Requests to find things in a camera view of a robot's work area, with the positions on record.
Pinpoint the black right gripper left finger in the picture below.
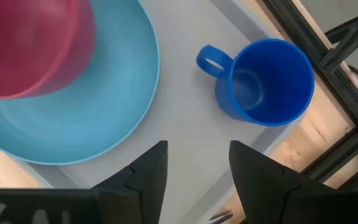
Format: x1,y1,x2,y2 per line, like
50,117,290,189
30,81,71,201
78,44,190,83
91,140,168,224

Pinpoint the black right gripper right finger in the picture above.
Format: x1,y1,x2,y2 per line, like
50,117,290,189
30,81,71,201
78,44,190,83
229,140,335,224

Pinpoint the light blue plastic plate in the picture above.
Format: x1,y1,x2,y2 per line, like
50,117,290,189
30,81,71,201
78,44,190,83
0,0,161,166

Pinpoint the grey plastic tray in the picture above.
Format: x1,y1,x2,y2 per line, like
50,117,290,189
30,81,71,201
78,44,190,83
11,0,301,224

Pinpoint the blue plastic cup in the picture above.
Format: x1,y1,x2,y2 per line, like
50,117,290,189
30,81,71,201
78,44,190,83
196,37,316,128

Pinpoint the pink plastic bowl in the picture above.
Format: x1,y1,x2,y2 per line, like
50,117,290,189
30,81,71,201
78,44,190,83
0,0,96,100

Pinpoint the black aluminium table frame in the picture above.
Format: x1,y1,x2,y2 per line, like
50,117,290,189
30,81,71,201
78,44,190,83
261,0,358,191

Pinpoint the black frame bracket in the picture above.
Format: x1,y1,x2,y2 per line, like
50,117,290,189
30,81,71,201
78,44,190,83
318,11,358,74

